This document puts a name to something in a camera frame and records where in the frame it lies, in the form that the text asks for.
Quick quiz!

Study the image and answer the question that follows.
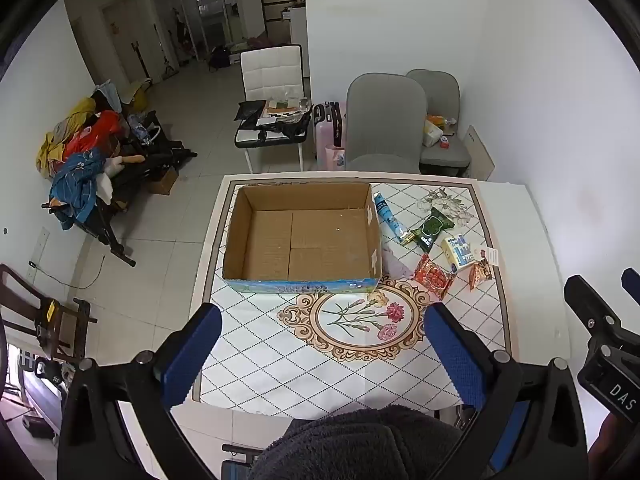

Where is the grey upholstered chair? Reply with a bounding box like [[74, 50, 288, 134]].
[[345, 73, 429, 175], [406, 69, 472, 177]]

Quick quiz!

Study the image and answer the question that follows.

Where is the red plastic bag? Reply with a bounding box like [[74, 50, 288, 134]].
[[62, 110, 123, 161]]

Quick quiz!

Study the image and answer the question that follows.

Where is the black floor cable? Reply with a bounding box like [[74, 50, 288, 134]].
[[27, 255, 107, 290]]

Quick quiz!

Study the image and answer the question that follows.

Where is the beige leaning board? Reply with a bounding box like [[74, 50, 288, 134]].
[[462, 125, 496, 183]]

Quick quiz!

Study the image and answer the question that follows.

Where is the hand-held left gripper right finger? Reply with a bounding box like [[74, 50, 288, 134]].
[[424, 302, 588, 480]]

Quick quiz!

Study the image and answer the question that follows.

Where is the person's dark fleece clothing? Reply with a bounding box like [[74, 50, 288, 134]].
[[247, 405, 463, 480]]

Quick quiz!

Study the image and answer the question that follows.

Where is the black exercise rack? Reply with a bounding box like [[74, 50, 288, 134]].
[[42, 115, 198, 268]]

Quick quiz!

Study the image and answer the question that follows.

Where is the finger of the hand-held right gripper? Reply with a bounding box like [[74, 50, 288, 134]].
[[621, 267, 640, 307], [564, 275, 622, 342]]

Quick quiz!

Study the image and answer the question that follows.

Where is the black strap bag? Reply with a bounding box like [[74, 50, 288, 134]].
[[265, 120, 308, 141]]

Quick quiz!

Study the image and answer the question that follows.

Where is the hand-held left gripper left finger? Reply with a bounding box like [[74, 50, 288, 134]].
[[59, 303, 223, 480]]

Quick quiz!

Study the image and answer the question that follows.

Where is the cardboard box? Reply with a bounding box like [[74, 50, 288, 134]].
[[221, 182, 385, 294]]

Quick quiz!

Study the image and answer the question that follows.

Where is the stack of papers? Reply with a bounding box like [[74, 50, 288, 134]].
[[265, 97, 311, 126]]

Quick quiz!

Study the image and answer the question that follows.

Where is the small orange snack packet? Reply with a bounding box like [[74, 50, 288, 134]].
[[468, 257, 493, 291]]

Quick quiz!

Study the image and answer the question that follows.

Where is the white cloth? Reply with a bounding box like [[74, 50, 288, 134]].
[[95, 157, 123, 206]]

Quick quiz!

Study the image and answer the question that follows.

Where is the purple cloth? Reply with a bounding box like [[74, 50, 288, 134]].
[[382, 245, 416, 281]]

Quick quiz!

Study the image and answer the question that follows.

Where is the green snack packet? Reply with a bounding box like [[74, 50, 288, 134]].
[[410, 207, 456, 252]]

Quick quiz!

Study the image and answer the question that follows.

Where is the yellow cloth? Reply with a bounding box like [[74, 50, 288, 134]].
[[35, 97, 96, 178]]

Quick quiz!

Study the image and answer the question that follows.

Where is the dark wooden chair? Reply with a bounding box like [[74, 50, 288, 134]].
[[0, 262, 98, 366]]

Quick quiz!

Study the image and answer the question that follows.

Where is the red snack packet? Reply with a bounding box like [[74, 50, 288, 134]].
[[413, 254, 455, 301]]

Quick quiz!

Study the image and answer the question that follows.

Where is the blue striped cloth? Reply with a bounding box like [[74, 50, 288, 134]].
[[49, 152, 107, 231]]

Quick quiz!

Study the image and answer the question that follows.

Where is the floral diamond-pattern tablecloth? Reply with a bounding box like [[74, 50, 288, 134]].
[[192, 175, 511, 418]]

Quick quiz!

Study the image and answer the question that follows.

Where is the small brown floor box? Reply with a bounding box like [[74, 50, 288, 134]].
[[146, 166, 180, 196]]

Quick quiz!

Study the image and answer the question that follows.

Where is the white padded chair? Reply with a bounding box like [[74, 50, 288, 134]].
[[235, 45, 310, 173]]

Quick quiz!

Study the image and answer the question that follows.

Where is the blue tube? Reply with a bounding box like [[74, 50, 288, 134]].
[[373, 192, 408, 245]]

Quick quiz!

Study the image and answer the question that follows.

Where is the pink suitcase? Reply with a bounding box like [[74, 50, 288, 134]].
[[312, 101, 348, 171]]

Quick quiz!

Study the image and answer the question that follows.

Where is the white blue tissue packet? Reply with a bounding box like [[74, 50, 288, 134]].
[[441, 234, 476, 271]]

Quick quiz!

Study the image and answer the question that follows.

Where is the black backpack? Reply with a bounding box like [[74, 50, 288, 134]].
[[207, 46, 232, 72]]

